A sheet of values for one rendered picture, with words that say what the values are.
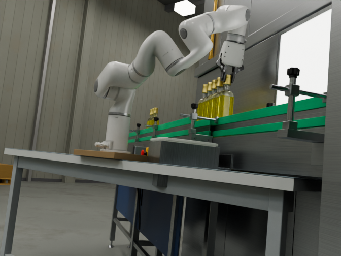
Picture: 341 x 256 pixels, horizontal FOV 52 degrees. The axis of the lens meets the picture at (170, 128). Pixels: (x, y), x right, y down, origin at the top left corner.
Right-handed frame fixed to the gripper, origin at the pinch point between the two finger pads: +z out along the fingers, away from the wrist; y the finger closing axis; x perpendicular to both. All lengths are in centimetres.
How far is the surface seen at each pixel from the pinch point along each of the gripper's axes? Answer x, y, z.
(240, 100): -6.5, -11.9, 9.3
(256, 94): 6.8, -11.8, 4.8
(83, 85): -828, 19, 69
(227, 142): 24.1, 6.2, 24.7
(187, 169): 44, 28, 31
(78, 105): -810, 24, 123
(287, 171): 63, 6, 24
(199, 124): -5.8, 6.4, 22.9
